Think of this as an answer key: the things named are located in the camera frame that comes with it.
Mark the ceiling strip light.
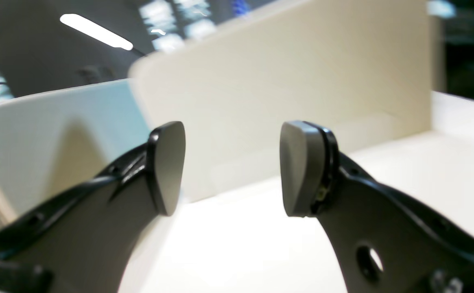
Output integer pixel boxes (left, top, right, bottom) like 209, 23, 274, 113
59, 13, 134, 51

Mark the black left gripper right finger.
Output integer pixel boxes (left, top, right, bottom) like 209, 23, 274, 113
280, 120, 474, 293

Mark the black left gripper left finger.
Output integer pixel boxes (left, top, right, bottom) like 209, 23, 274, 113
0, 121, 186, 293

